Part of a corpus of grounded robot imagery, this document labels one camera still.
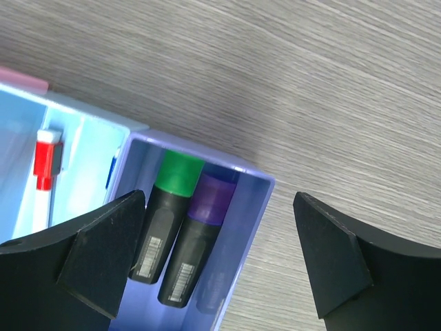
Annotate blue cap whiteboard marker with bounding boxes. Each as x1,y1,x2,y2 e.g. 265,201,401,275
105,146,121,190

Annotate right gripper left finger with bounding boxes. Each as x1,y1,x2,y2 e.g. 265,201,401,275
1,190,145,330

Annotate red cap whiteboard marker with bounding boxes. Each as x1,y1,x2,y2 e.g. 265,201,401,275
32,129,63,233

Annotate purple plastic bin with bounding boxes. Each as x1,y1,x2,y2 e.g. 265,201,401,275
108,129,275,330

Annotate green highlighter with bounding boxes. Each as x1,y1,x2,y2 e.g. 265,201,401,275
129,150,205,284

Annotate pink plastic bin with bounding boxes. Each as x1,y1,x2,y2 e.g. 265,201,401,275
0,66,50,94

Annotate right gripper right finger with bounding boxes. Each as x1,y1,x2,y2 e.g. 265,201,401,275
293,192,440,330

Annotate teal plastic bin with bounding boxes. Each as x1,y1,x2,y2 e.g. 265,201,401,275
1,85,149,241

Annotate purple highlighter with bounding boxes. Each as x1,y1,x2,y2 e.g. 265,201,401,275
158,172,238,308

